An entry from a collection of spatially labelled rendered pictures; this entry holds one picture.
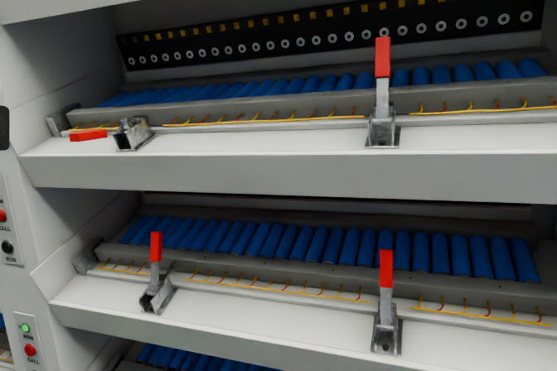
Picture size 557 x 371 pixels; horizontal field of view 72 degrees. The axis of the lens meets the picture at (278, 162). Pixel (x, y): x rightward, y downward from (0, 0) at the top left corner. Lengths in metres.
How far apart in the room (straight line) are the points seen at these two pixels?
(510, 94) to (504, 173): 0.09
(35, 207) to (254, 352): 0.33
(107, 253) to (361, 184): 0.39
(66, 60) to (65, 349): 0.40
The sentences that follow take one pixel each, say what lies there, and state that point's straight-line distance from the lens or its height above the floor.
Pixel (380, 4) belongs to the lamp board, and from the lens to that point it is 0.48.
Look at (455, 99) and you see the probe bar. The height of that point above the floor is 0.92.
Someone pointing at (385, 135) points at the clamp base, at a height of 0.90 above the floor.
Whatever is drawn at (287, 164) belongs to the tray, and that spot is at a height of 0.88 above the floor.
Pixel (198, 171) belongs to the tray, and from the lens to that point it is 0.39.
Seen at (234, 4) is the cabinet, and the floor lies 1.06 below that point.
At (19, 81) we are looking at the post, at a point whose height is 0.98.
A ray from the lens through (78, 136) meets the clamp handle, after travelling 0.39.
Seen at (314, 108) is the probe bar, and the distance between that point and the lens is 0.40.
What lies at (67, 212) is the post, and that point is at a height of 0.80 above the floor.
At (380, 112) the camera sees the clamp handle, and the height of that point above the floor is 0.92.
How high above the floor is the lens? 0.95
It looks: 11 degrees down
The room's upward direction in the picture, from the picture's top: 4 degrees counter-clockwise
